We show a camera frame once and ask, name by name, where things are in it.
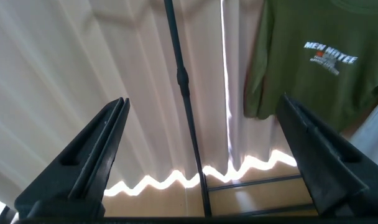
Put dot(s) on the black clothes rack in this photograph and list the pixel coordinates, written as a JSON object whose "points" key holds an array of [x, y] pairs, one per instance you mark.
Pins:
{"points": [[182, 77]]}

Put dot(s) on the beige curtain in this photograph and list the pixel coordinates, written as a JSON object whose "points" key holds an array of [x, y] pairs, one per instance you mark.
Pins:
{"points": [[67, 62]]}

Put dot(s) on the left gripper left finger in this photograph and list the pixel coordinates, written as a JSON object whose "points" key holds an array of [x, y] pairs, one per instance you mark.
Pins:
{"points": [[67, 180]]}

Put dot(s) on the green long-sleeved shirt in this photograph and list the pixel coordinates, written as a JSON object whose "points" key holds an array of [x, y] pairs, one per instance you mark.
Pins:
{"points": [[285, 62]]}

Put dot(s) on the pale grey shorts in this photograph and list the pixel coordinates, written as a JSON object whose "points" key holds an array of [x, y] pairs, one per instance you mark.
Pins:
{"points": [[374, 137]]}

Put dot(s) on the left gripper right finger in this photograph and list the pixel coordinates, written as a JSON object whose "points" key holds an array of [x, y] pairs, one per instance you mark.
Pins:
{"points": [[329, 161]]}

